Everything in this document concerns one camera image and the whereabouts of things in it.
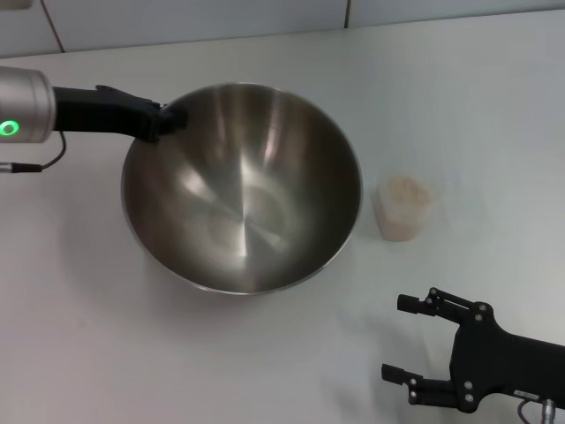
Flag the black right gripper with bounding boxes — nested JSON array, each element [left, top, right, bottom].
[[380, 287, 565, 413]]

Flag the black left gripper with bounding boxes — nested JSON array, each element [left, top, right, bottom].
[[52, 84, 188, 144]]

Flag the stainless steel mixing bowl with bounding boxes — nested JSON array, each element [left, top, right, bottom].
[[120, 82, 365, 297]]

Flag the clear plastic measuring cup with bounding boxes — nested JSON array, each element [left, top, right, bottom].
[[372, 174, 437, 243]]

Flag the white rice grains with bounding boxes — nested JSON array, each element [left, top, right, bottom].
[[381, 177, 432, 240]]

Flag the right gripper cable with plug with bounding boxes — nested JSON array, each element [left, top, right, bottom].
[[516, 396, 565, 424]]

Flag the gripper cable with plug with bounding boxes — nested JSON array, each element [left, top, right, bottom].
[[516, 396, 565, 424], [0, 131, 68, 175]]

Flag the left gripper cable with plug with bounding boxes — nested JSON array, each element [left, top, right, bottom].
[[0, 131, 68, 175]]

